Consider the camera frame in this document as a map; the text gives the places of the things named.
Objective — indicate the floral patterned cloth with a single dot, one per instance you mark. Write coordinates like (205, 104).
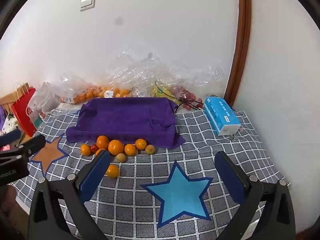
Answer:
(8, 125)

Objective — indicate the blue tissue pack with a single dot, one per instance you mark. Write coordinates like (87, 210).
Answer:
(220, 115)

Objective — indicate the yellow plastic package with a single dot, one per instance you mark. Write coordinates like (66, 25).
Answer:
(162, 91)

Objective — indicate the crumpled clear plastic bag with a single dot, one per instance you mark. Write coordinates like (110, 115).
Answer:
(150, 75)

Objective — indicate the clear bag of mandarins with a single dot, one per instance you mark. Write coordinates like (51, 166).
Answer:
(87, 95)

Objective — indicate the red paper shopping bag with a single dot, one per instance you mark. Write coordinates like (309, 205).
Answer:
(21, 115)

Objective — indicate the cluster of red cherry tomatoes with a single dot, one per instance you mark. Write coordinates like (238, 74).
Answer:
(190, 96)

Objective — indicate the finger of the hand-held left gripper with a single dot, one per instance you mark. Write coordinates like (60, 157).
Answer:
(10, 136)
(32, 145)

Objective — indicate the white wall light switch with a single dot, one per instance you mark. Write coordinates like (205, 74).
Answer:
(87, 2)

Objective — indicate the small red tomato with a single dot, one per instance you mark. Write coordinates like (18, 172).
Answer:
(94, 148)

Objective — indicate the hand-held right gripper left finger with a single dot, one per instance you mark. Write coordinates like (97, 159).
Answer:
(93, 180)

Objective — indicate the brown wooden furniture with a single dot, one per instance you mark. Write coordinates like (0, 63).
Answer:
(6, 101)

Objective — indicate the white plastic bag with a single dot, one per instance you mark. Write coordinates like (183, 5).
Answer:
(42, 97)

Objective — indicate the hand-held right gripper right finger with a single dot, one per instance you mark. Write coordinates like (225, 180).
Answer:
(231, 177)

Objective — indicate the small yellow lemon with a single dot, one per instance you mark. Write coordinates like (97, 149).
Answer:
(150, 149)
(121, 157)

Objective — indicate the brown wooden door frame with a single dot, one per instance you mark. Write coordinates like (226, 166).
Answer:
(243, 30)

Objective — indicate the grey checked star blanket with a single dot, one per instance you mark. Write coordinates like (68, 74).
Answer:
(200, 142)

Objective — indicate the purple towel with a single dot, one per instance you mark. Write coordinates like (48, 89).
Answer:
(125, 117)

